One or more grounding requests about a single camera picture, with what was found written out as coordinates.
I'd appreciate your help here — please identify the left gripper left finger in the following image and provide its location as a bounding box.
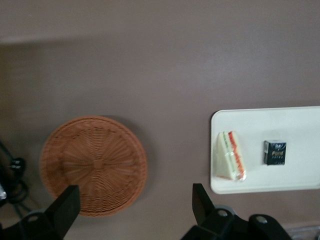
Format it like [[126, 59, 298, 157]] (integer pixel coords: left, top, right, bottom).
[[21, 184, 81, 240]]

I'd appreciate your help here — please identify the black tissue pack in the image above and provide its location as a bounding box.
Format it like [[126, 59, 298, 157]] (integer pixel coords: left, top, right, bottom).
[[262, 139, 287, 166]]

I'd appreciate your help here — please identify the triangle sandwich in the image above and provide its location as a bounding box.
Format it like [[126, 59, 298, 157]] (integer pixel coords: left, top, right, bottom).
[[214, 130, 248, 182]]

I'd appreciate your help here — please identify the cream plastic tray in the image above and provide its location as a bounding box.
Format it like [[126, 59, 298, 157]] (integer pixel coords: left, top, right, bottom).
[[209, 105, 320, 196]]

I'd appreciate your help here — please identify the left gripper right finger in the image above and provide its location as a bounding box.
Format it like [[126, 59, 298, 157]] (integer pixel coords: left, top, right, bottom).
[[179, 183, 249, 240]]

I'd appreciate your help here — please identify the black power cable with plug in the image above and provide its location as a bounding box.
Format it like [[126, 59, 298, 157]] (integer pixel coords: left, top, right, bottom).
[[0, 139, 31, 219]]

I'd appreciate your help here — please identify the brown round wicker basket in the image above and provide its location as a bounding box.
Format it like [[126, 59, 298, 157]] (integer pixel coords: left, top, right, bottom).
[[39, 115, 149, 218]]

